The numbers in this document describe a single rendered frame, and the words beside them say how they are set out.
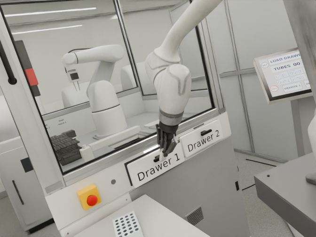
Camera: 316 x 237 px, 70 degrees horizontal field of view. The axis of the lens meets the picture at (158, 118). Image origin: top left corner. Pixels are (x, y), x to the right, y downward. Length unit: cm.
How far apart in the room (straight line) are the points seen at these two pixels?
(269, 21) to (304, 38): 200
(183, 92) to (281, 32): 177
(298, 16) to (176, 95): 40
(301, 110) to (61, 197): 135
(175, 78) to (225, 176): 88
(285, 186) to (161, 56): 58
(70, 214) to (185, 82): 67
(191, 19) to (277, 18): 174
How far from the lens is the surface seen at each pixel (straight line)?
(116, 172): 101
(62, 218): 101
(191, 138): 119
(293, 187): 81
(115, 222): 92
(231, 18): 273
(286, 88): 144
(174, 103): 74
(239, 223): 166
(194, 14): 72
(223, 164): 142
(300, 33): 47
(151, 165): 104
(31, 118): 91
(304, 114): 160
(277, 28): 242
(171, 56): 83
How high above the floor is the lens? 128
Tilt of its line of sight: 12 degrees down
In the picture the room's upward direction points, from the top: 15 degrees counter-clockwise
